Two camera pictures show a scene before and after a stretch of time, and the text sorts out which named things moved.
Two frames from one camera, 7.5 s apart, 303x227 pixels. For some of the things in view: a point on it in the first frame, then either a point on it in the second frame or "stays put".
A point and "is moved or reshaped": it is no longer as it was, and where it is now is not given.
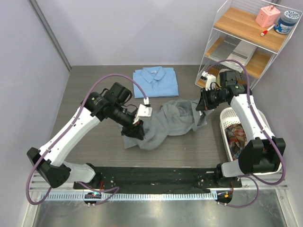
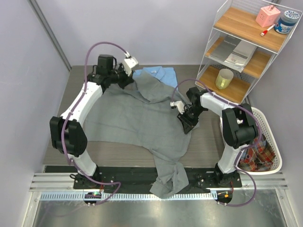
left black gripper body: (126, 130) -> (123, 79)
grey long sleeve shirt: (172, 117) is moved or reshaped
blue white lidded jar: (285, 24) stays put
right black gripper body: (210, 98) -> (190, 117)
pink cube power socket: (267, 16) stays put
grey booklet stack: (226, 48) stays put
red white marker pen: (265, 31) stays put
